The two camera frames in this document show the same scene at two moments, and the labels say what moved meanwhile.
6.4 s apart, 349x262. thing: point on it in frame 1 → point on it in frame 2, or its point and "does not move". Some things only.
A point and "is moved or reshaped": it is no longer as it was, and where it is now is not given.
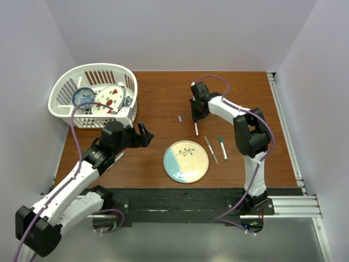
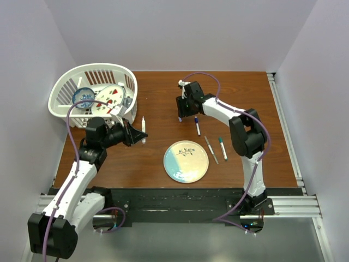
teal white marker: x=223 y=148 does not move
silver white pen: x=116 y=160 is moved or reshaped
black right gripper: x=196 y=115 → x=182 y=112
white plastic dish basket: x=101 y=93 does not move
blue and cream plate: x=186 y=161 does not move
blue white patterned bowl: x=83 y=95 does not move
